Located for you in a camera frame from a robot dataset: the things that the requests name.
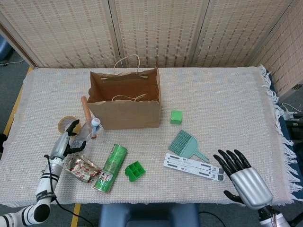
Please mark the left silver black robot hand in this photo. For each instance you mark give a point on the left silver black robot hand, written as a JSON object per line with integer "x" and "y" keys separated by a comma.
{"x": 60, "y": 144}

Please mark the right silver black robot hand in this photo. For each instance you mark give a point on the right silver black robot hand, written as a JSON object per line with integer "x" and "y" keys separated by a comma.
{"x": 251, "y": 186}

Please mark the clear plastic water bottle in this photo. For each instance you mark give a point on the clear plastic water bottle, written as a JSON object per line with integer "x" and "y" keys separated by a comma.
{"x": 88, "y": 131}

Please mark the green chip can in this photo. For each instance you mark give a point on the green chip can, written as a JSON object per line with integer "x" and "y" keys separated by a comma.
{"x": 111, "y": 165}

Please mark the green plastic compartment block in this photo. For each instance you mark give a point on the green plastic compartment block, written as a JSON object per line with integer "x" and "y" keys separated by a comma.
{"x": 135, "y": 171}

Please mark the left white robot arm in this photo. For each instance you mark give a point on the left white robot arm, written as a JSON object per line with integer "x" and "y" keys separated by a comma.
{"x": 45, "y": 186}

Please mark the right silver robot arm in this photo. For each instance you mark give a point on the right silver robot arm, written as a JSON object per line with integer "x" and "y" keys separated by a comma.
{"x": 272, "y": 218}

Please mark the brown paper bag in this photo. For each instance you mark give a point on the brown paper bag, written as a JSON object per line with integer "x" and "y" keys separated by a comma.
{"x": 127, "y": 116}

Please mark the yellow packing tape roll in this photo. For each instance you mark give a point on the yellow packing tape roll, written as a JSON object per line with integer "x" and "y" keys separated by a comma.
{"x": 62, "y": 123}

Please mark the wooden dowel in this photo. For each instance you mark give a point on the wooden dowel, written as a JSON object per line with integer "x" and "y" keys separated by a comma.
{"x": 85, "y": 108}

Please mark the white folding laptop stand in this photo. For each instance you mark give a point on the white folding laptop stand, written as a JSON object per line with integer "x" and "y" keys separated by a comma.
{"x": 189, "y": 164}

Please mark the black box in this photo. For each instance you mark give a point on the black box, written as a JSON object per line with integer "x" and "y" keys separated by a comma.
{"x": 296, "y": 130}

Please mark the teal mini dustpan brush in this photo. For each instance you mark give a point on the teal mini dustpan brush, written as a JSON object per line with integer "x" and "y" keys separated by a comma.
{"x": 187, "y": 146}

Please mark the white power strip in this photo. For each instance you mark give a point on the white power strip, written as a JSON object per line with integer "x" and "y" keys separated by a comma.
{"x": 290, "y": 114}

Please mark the beige woven tablecloth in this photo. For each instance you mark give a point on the beige woven tablecloth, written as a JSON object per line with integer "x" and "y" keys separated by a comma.
{"x": 213, "y": 94}

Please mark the green cube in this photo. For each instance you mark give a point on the green cube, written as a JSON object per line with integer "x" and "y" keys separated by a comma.
{"x": 176, "y": 117}

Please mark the blue chair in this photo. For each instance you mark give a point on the blue chair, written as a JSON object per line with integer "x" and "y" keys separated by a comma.
{"x": 146, "y": 215}

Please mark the woven folding screen panel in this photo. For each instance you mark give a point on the woven folding screen panel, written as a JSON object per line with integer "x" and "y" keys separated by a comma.
{"x": 241, "y": 30}
{"x": 59, "y": 30}
{"x": 158, "y": 30}
{"x": 284, "y": 59}

